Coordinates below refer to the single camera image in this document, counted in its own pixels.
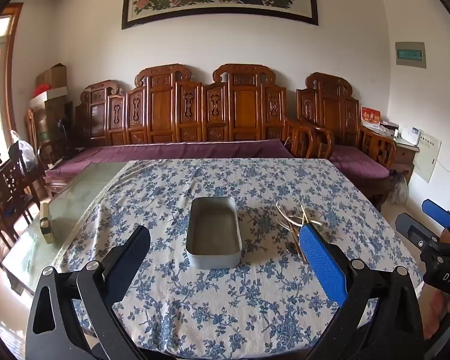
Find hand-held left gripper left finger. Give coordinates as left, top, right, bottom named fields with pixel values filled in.
left=24, top=226, right=152, bottom=360

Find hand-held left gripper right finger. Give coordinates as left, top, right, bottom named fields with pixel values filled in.
left=298, top=223, right=425, bottom=360

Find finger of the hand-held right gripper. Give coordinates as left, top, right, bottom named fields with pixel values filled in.
left=421, top=199, right=450, bottom=233
left=395, top=212, right=445, bottom=252

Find brown wooden chopstick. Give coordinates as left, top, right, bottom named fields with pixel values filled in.
left=289, top=226, right=308, bottom=264

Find white plastic fork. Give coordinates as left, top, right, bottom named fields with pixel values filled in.
left=276, top=202, right=300, bottom=229

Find grey metal tray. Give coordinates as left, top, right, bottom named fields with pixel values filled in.
left=185, top=196, right=242, bottom=270

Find person's right hand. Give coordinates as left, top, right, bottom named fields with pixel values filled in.
left=422, top=290, right=450, bottom=342

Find grey furry object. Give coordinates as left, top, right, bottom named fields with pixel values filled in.
left=388, top=170, right=407, bottom=205

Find wooden side table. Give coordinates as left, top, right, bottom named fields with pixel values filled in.
left=392, top=135, right=421, bottom=186

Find white desk device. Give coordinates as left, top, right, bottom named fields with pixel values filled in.
left=401, top=125, right=421, bottom=145

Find blue floral tablecloth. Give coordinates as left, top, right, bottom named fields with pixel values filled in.
left=50, top=157, right=424, bottom=360

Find purple armchair cushion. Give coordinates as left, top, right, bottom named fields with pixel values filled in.
left=328, top=144, right=391, bottom=180

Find small beige box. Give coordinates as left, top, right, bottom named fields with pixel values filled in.
left=39, top=202, right=55, bottom=244

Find red desk calendar card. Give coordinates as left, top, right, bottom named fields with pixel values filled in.
left=360, top=106, right=381, bottom=130

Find long purple sofa cushion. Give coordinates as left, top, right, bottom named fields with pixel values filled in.
left=45, top=139, right=297, bottom=181

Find dark wooden dining chair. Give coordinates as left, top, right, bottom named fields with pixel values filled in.
left=0, top=155, right=47, bottom=267

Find carved wooden armchair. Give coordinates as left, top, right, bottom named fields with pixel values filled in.
left=295, top=72, right=398, bottom=211

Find clear plastic bag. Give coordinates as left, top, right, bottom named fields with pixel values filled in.
left=9, top=130, right=38, bottom=171

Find tall back wooden chair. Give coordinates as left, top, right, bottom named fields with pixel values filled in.
left=24, top=108, right=47, bottom=158

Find long carved wooden sofa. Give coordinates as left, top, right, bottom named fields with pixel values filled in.
left=45, top=64, right=325, bottom=196

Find white flat box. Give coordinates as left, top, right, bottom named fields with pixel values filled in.
left=29, top=86, right=68, bottom=104

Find beige wall panel door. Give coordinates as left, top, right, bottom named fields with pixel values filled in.
left=412, top=131, right=442, bottom=184

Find grey wall box green label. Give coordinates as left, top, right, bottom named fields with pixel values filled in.
left=394, top=41, right=427, bottom=69

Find wooden door frame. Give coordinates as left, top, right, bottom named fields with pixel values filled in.
left=0, top=3, right=25, bottom=147

